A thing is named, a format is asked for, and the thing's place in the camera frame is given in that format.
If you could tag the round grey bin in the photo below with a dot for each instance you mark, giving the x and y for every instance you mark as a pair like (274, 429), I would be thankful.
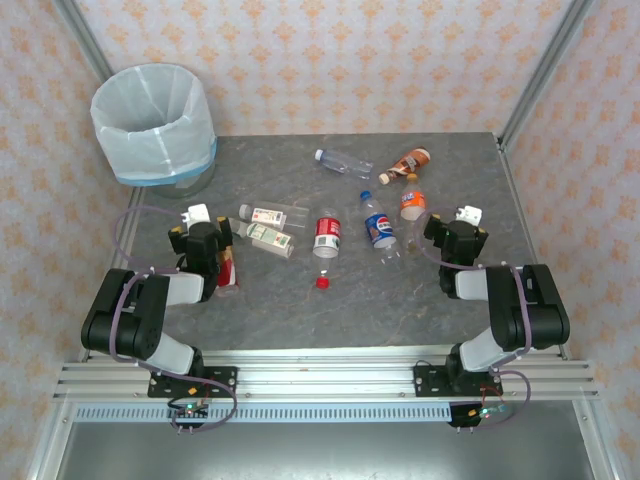
(185, 187)

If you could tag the small controller circuit board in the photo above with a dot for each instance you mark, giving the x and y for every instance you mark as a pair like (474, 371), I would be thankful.
(487, 412)
(190, 411)

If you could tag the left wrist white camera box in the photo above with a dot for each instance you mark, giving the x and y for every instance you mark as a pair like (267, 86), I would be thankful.
(198, 214)

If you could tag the clear bottle white cap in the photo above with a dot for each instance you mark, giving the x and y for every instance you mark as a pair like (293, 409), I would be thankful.
(345, 164)

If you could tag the white label clear bottle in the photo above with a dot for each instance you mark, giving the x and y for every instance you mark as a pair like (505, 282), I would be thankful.
(267, 216)

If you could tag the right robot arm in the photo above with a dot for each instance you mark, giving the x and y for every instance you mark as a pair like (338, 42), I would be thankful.
(530, 310)

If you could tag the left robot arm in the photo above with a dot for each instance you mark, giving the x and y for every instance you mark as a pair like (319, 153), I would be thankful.
(130, 320)

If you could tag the red label bottle red cap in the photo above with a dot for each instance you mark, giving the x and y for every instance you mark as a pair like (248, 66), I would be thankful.
(327, 237)

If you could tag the brown label plastic bottle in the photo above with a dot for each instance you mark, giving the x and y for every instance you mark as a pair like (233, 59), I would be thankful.
(407, 162)

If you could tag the orange label plastic bottle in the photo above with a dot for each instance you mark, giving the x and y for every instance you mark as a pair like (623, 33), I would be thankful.
(413, 200)

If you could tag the red white label bottle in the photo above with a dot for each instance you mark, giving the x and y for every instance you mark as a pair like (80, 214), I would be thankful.
(228, 272)

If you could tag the grey metal shelf panel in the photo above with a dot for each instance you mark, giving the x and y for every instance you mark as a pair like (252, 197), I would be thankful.
(325, 450)

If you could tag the aluminium frame post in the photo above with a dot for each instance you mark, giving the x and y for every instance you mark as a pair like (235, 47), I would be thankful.
(76, 20)
(556, 50)

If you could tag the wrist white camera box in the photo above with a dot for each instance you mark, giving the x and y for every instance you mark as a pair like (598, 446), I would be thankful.
(198, 214)
(470, 214)

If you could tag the blue label plastic bottle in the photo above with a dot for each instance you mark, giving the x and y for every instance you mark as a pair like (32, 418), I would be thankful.
(378, 227)

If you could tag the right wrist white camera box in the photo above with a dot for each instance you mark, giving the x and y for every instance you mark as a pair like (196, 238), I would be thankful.
(470, 214)

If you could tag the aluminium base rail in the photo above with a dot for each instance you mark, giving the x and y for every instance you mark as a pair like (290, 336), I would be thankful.
(325, 380)

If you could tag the aluminium frame leg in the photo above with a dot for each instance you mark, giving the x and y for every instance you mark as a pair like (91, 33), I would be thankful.
(595, 445)
(50, 445)

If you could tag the green label clear bottle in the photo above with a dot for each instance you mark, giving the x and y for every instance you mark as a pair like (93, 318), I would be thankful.
(267, 239)

